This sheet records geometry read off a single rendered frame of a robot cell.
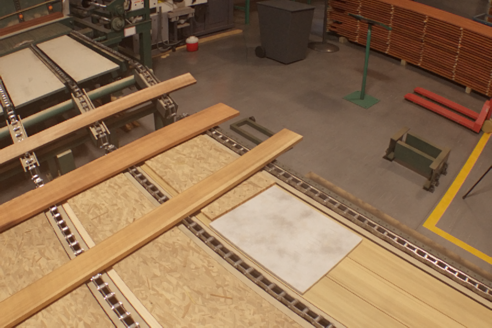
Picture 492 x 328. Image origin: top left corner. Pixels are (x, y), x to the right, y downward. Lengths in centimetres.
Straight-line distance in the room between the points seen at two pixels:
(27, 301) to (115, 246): 54
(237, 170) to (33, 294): 136
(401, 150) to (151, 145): 247
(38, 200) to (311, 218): 153
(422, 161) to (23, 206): 344
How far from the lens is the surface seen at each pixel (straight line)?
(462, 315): 183
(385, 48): 723
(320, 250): 184
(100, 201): 218
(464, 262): 324
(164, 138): 253
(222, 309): 160
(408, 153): 392
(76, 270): 179
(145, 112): 308
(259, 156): 232
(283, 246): 183
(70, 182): 231
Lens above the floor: 218
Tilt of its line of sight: 32 degrees down
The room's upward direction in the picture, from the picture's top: 2 degrees clockwise
